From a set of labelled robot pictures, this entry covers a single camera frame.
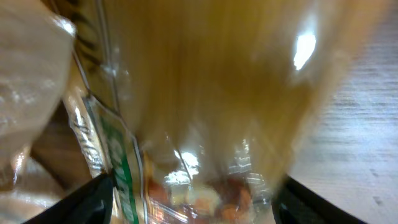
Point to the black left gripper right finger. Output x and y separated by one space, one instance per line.
296 204

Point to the beige paper pouch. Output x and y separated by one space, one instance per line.
36 54

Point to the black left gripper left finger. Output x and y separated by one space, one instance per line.
90 204

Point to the San Remo spaghetti packet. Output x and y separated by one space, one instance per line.
198 107

